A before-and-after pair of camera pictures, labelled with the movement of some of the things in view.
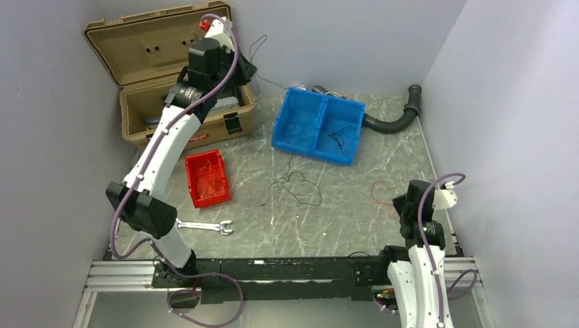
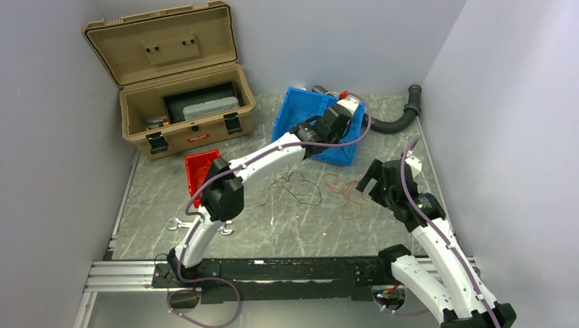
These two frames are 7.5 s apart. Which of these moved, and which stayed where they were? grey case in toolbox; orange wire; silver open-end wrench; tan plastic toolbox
Moved: orange wire
Stayed: grey case in toolbox; tan plastic toolbox; silver open-end wrench
